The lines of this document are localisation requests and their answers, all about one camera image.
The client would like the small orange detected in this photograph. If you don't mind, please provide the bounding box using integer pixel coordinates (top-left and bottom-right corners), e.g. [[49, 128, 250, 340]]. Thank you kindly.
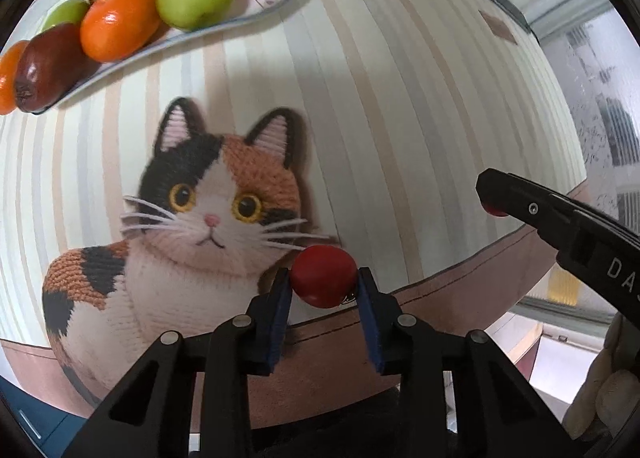
[[80, 0, 160, 63]]

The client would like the blue kitchen cabinet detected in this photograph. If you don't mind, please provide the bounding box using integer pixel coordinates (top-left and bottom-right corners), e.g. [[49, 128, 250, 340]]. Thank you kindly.
[[1, 378, 86, 457]]

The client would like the dark red apple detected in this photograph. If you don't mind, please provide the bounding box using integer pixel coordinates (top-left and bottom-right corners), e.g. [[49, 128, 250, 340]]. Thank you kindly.
[[13, 23, 99, 113]]

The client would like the red cherry tomato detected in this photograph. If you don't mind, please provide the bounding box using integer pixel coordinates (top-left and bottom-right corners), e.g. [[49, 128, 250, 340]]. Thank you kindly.
[[482, 202, 508, 217], [290, 245, 358, 309]]

